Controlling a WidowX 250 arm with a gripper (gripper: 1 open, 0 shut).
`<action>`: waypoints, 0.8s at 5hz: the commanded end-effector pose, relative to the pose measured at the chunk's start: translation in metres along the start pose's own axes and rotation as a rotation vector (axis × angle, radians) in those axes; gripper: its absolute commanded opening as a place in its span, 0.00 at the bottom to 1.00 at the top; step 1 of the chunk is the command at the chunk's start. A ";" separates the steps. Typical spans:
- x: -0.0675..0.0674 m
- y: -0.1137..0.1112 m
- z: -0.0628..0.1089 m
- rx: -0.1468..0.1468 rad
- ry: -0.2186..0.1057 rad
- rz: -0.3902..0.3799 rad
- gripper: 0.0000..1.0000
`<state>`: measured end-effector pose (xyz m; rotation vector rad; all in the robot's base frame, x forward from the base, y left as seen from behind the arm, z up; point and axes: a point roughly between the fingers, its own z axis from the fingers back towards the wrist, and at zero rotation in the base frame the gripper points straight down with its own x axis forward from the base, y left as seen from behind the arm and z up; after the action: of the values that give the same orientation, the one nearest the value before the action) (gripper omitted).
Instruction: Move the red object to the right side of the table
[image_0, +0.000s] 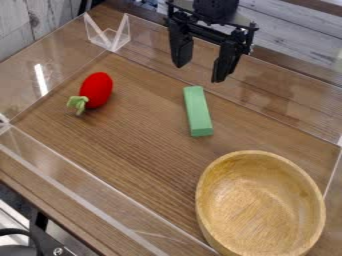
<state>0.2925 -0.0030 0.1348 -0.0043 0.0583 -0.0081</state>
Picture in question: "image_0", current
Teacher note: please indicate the red plush strawberry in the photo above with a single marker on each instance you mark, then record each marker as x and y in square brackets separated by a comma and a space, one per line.
[93, 92]

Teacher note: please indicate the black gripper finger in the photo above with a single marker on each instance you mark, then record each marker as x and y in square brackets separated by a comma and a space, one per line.
[180, 43]
[225, 61]

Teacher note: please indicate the black table leg bracket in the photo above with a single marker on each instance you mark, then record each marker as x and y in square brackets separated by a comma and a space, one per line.
[49, 245]

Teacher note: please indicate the clear acrylic tray wall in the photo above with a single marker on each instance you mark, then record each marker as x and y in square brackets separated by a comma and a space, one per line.
[112, 173]

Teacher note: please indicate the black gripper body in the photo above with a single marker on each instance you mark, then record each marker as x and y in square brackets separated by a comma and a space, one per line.
[216, 12]

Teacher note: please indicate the wooden bowl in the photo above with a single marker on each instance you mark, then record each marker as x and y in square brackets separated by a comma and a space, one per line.
[259, 206]

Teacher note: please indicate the green rectangular block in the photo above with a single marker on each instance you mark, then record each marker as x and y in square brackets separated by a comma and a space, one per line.
[197, 113]

